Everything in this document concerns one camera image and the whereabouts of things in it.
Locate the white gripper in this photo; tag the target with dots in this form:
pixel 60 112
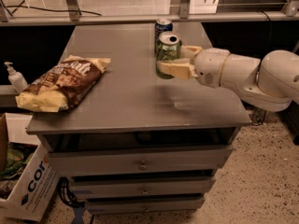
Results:
pixel 209 66

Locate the grey drawer cabinet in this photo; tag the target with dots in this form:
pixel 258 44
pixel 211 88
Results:
pixel 131 108

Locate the blue pepsi can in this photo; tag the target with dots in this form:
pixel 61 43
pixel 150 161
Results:
pixel 163 28

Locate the snack bags in box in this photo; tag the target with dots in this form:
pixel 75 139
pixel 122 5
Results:
pixel 18 156

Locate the white cardboard box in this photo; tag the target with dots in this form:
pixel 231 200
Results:
pixel 31 195

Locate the bottom grey drawer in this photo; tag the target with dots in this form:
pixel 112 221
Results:
pixel 146 205

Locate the grey drawer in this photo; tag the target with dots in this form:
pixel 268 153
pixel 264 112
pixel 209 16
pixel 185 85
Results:
pixel 142 187
pixel 146 205
pixel 139 161

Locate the brown yellow chip bag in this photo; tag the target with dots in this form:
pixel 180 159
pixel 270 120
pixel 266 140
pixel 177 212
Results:
pixel 64 85

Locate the white pump bottle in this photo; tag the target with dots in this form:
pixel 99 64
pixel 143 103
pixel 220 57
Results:
pixel 16 78

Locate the green soda can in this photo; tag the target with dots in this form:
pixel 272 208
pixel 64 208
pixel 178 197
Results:
pixel 168 46

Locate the middle grey drawer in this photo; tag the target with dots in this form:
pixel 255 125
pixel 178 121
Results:
pixel 142 187

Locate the top grey drawer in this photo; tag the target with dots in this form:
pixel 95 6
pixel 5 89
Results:
pixel 139 161

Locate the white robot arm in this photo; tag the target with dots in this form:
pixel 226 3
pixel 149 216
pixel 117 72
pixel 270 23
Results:
pixel 271 83

